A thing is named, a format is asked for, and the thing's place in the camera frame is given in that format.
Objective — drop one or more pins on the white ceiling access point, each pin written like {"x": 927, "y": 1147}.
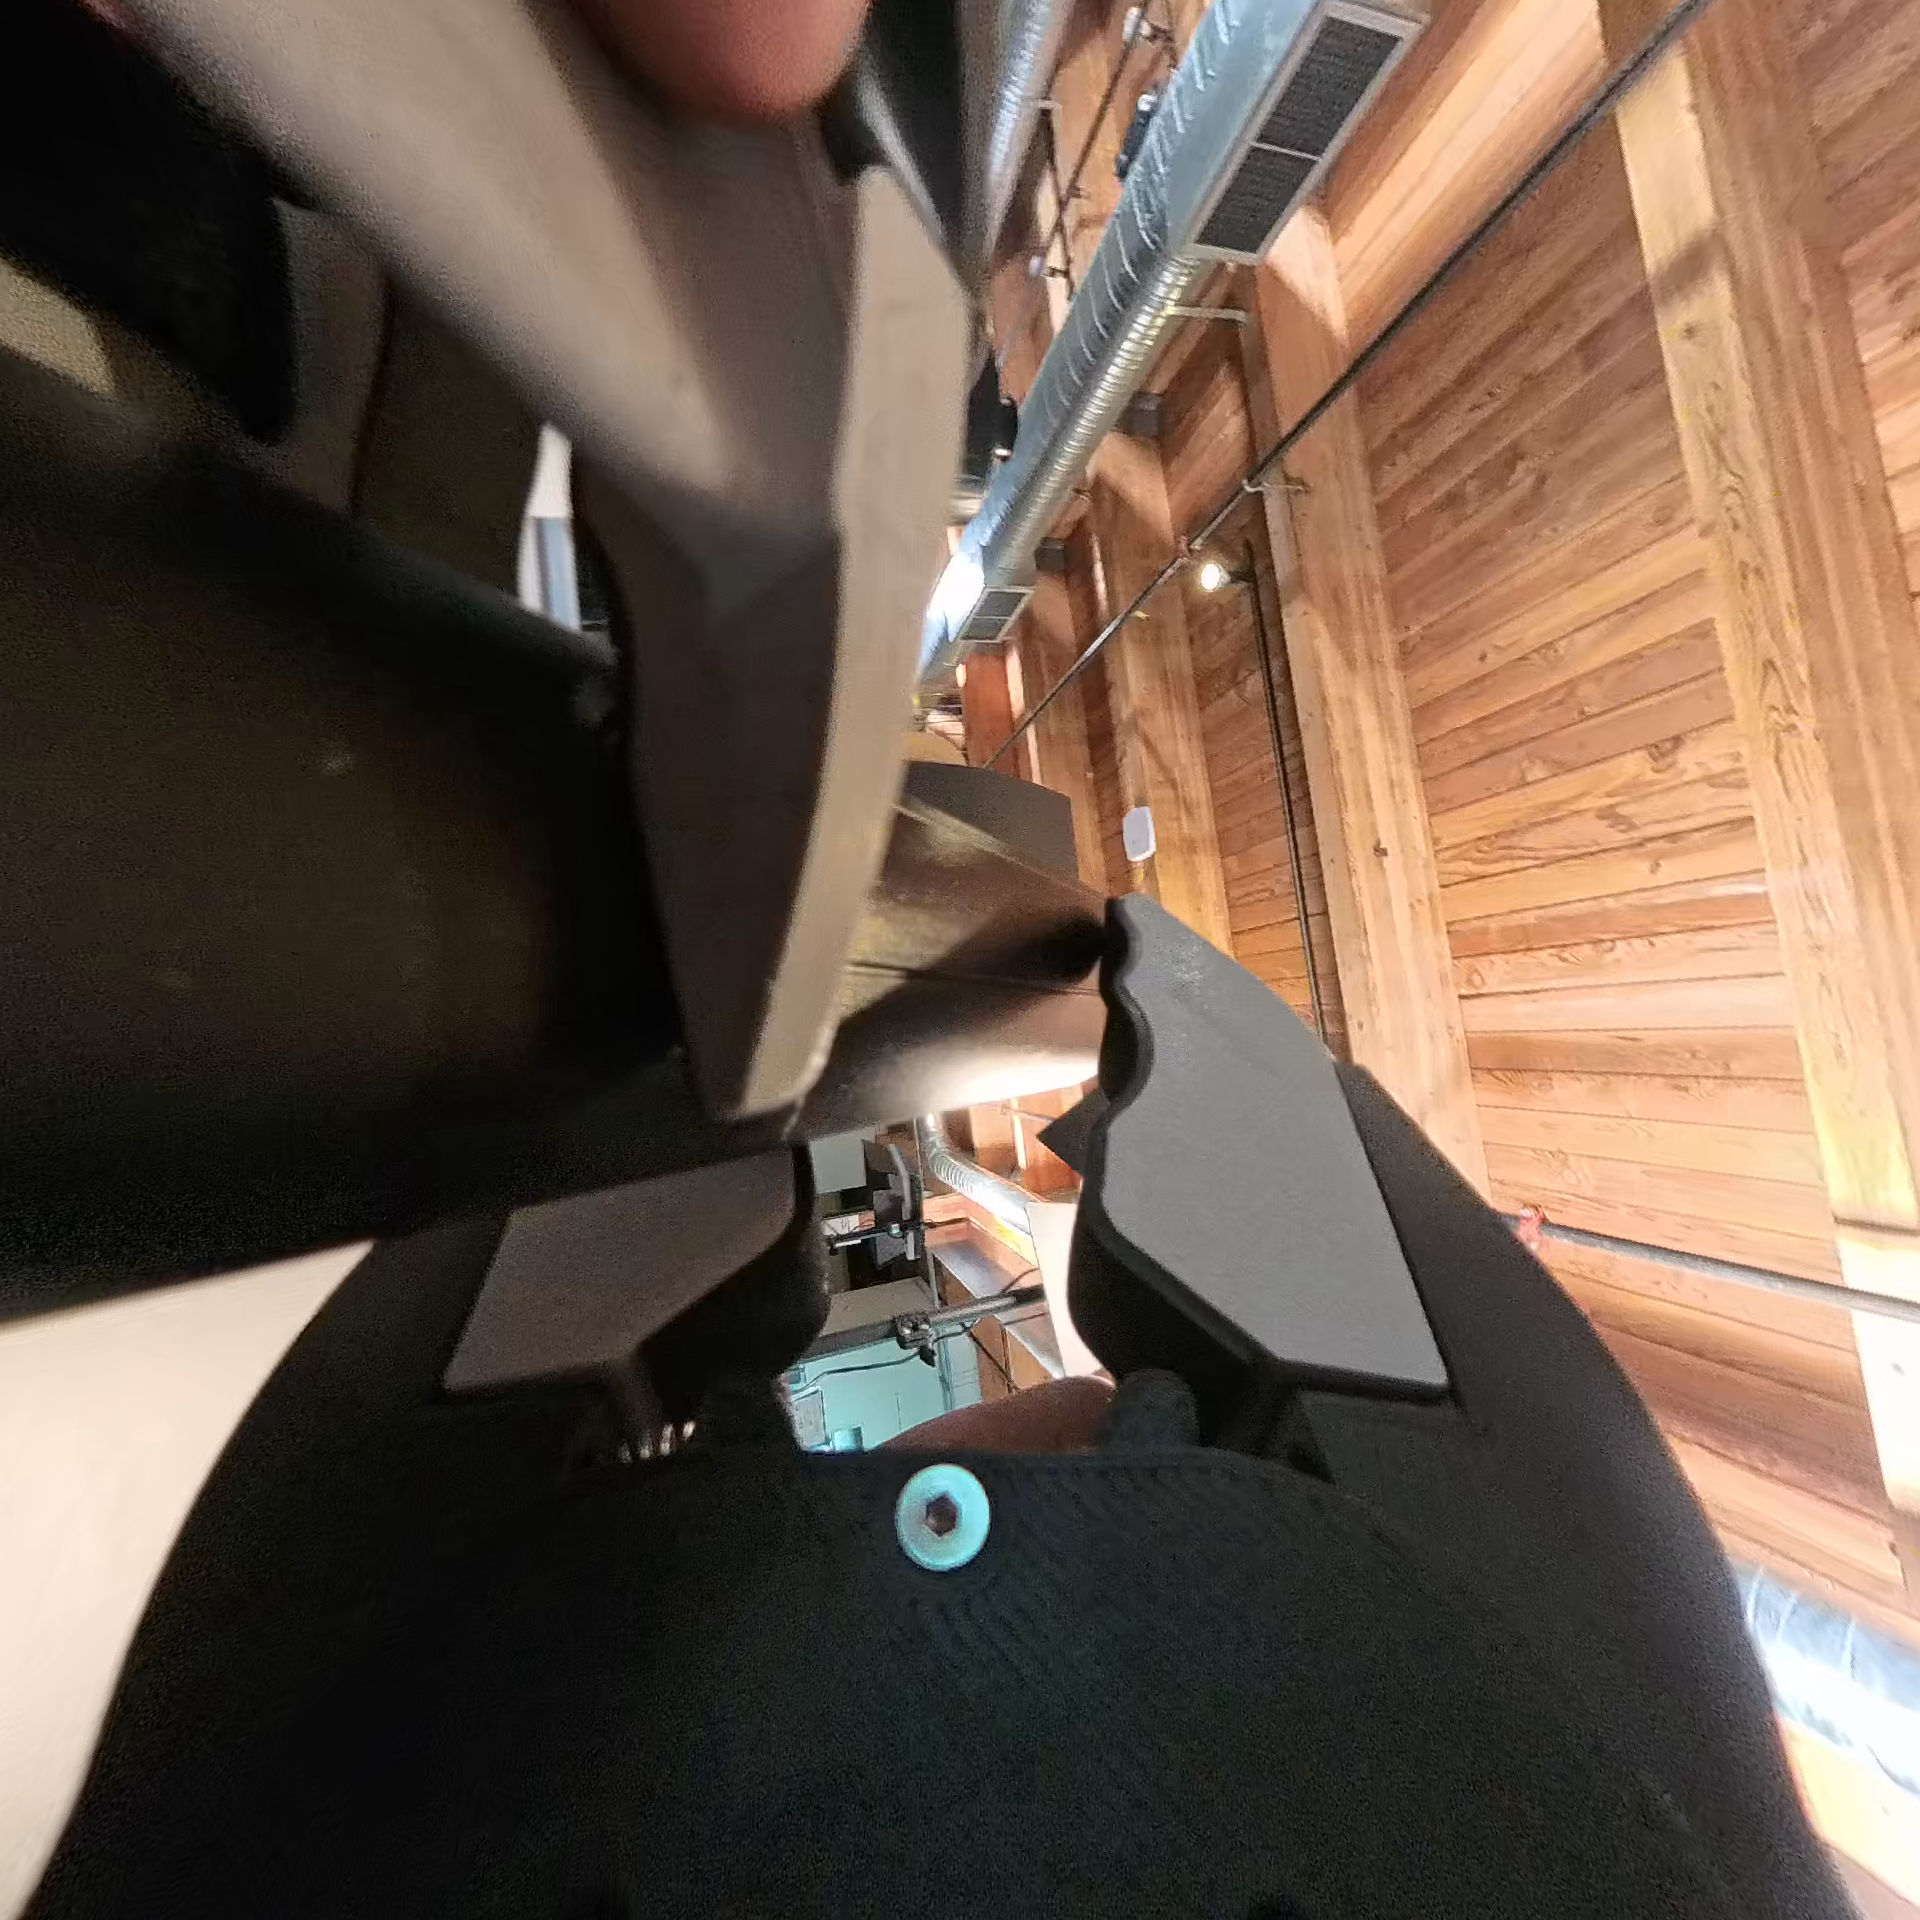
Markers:
{"x": 1141, "y": 833}

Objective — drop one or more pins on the silver spiral air duct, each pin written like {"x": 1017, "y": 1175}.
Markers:
{"x": 1831, "y": 1664}
{"x": 1020, "y": 91}

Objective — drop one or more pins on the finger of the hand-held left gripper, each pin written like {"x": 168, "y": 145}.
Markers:
{"x": 781, "y": 750}
{"x": 524, "y": 225}

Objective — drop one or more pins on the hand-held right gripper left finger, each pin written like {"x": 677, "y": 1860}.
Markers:
{"x": 601, "y": 1290}

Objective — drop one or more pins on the black curved electronic device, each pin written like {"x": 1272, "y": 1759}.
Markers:
{"x": 300, "y": 900}

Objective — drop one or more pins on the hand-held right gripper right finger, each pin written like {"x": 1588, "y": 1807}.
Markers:
{"x": 1260, "y": 1200}

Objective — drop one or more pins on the silver air duct with vent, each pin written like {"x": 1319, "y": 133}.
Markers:
{"x": 1200, "y": 225}

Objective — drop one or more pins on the person's left hand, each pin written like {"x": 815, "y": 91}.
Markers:
{"x": 720, "y": 52}

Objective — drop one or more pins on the ceiling spotlight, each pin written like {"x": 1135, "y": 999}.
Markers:
{"x": 1212, "y": 575}

